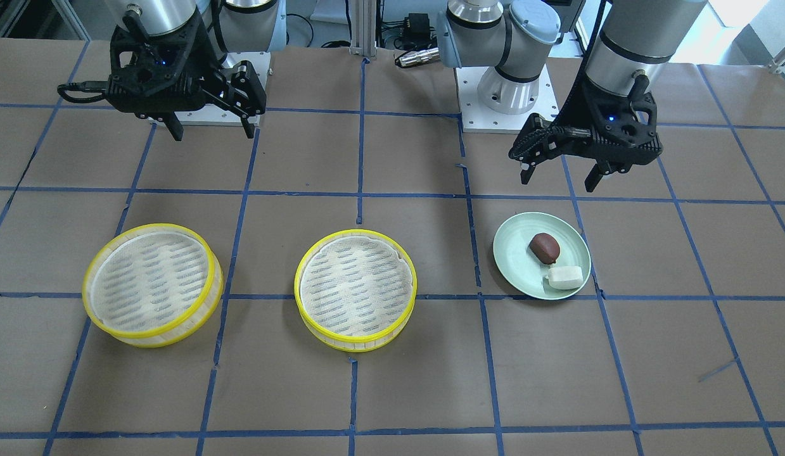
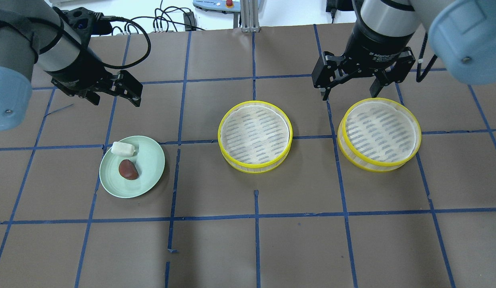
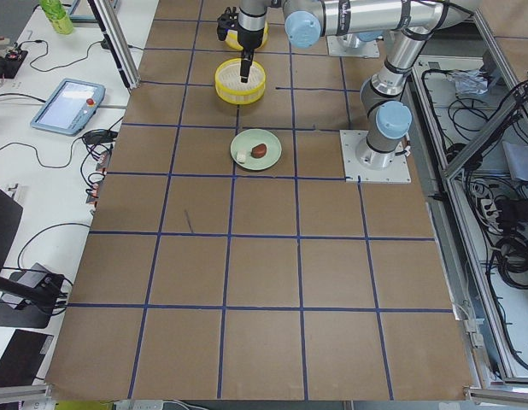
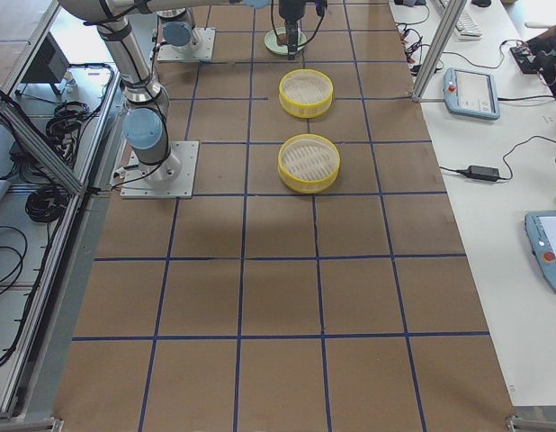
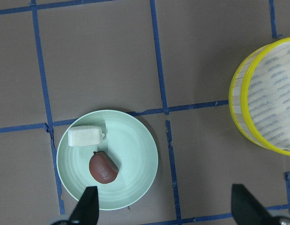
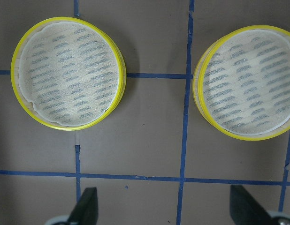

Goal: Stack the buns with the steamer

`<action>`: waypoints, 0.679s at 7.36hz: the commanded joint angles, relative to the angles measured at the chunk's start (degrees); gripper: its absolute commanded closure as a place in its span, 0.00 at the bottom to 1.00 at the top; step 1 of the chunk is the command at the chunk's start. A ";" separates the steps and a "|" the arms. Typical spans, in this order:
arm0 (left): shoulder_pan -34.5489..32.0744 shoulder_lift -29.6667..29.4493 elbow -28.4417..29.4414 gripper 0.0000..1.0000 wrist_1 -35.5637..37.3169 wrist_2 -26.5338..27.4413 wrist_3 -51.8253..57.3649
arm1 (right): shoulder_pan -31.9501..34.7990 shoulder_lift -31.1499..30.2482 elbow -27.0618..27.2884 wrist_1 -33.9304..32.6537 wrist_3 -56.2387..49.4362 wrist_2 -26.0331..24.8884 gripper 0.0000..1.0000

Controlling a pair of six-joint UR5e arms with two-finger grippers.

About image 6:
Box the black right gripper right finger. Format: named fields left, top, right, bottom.
left=230, top=185, right=275, bottom=225

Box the yellow rimmed steamer basket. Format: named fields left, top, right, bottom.
left=192, top=25, right=290, bottom=141
left=11, top=17, right=126, bottom=131

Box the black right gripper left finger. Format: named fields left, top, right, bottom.
left=68, top=187, right=98, bottom=225

